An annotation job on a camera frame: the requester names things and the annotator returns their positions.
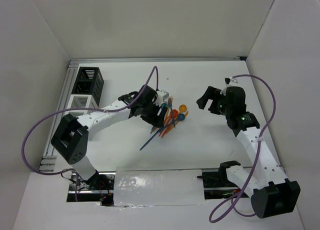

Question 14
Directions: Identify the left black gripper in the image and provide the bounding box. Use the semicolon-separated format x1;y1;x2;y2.
139;100;168;128

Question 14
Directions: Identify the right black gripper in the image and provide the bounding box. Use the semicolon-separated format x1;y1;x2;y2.
196;85;232;116

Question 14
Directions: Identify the blue fork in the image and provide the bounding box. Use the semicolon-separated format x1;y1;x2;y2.
168;96;176;128

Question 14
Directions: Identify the yellow fork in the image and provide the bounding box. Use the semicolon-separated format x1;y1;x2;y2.
162;111;189;137

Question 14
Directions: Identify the yellow spoon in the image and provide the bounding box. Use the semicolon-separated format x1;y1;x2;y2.
178;104;189;117

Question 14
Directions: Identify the teal spoon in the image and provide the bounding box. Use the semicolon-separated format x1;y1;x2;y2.
160;102;169;115

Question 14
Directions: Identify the orange fork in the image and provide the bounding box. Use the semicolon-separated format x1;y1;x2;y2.
165;109;179;126

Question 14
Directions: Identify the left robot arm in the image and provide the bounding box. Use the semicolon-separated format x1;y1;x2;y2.
50;86;170;190

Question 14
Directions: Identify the blue knife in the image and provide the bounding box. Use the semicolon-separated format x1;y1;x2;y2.
139;126;167;151

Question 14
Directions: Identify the blue spoon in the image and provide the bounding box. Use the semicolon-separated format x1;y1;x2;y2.
169;113;186;129

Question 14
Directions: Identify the black utensil caddy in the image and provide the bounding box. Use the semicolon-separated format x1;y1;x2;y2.
71;66;104;105

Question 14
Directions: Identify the white taped paper sheet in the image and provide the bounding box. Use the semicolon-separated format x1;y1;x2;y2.
113;169;206;207

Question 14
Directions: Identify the white utensil caddy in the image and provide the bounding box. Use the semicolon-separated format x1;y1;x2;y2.
64;94;99;117

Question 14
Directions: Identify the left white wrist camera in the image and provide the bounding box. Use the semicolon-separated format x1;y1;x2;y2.
154;90;170;106

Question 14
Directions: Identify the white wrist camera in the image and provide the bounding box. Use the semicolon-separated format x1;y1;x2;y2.
154;90;170;106
220;77;238;96

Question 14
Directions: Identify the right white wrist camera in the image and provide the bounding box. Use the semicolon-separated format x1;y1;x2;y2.
220;77;238;96

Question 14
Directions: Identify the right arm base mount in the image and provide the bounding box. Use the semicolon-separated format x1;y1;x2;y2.
196;168;240;200

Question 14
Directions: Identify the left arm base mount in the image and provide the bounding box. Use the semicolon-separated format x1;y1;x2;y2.
64;172;116;207

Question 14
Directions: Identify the aluminium frame rail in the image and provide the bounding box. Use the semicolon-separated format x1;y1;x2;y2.
69;56;248;65

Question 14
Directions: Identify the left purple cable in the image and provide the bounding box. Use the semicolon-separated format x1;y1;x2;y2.
21;66;160;176

